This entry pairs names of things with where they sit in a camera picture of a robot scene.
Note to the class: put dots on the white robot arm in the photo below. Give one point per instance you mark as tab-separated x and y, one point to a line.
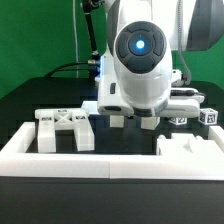
136	75

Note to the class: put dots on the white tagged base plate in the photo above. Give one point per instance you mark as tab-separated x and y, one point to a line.
90	107

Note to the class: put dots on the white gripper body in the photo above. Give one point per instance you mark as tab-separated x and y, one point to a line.
183	101

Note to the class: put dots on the white chair back part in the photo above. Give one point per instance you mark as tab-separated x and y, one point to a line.
64	119

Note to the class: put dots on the white U-shaped fence frame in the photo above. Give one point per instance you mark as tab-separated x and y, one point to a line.
16	161

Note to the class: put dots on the white tagged cube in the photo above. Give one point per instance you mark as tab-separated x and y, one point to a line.
178	121
208	116

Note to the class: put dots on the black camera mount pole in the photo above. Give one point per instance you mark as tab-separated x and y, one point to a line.
88	6

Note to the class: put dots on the right white tagged cube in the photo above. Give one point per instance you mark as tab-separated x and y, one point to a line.
208	116

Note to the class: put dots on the left white tagged cube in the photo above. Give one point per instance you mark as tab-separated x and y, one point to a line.
178	121

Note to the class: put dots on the white chair seat part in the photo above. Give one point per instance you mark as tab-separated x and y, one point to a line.
185	145

